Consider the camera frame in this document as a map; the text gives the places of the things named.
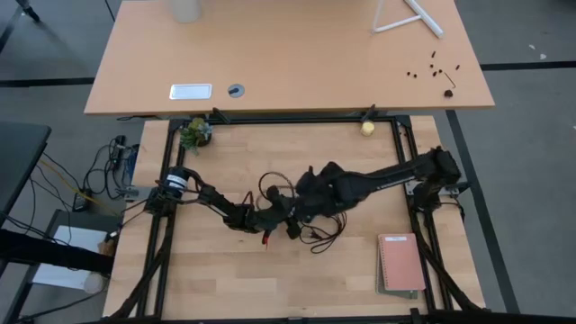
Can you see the tan wooden desk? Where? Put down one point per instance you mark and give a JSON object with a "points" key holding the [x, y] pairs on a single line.
{"points": [[292, 54]]}

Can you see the black crossbar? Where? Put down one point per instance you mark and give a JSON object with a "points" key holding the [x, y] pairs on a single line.
{"points": [[45, 252]]}

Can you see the small black knob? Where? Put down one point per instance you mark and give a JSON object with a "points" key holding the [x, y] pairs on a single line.
{"points": [[448, 93]]}

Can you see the black side desk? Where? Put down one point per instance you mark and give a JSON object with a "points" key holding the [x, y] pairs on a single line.
{"points": [[18, 157]]}

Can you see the clear plastic cup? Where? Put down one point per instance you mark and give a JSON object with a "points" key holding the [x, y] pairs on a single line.
{"points": [[93, 283]]}

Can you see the white paper sheet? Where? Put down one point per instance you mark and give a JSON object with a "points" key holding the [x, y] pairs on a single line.
{"points": [[63, 256]]}

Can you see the black aluminium table frame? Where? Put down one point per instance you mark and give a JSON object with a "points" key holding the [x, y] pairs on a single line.
{"points": [[288, 120]]}

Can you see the black power adapter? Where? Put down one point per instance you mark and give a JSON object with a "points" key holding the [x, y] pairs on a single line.
{"points": [[81, 200]]}

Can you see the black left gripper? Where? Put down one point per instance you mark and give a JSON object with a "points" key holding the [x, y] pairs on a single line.
{"points": [[270, 218]]}

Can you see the white cylindrical container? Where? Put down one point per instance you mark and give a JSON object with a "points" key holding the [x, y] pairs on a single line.
{"points": [[184, 9]]}

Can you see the potted succulent plant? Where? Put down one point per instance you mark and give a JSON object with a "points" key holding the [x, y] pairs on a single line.
{"points": [[196, 135]]}

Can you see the black hex key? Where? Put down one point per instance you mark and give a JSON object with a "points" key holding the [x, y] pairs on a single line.
{"points": [[450, 80]]}

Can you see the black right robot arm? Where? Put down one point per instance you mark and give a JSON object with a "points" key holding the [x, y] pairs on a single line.
{"points": [[396, 173]]}

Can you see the pink notebook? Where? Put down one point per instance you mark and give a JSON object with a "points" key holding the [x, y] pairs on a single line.
{"points": [[400, 261]]}

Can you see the white rectangular tray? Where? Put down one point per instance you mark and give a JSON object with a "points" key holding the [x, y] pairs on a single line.
{"points": [[191, 91]]}

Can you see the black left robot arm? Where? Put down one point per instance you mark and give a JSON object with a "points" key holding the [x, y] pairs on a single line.
{"points": [[216, 202]]}

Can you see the white round-top stand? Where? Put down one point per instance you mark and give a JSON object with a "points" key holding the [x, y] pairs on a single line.
{"points": [[425, 18]]}

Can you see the black clamp mount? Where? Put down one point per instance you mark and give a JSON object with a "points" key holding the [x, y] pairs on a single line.
{"points": [[369, 112], [220, 114]]}

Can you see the black tripod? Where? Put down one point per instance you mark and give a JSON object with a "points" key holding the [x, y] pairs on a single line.
{"points": [[27, 9]]}

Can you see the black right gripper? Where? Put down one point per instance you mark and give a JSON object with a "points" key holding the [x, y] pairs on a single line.
{"points": [[317, 198]]}

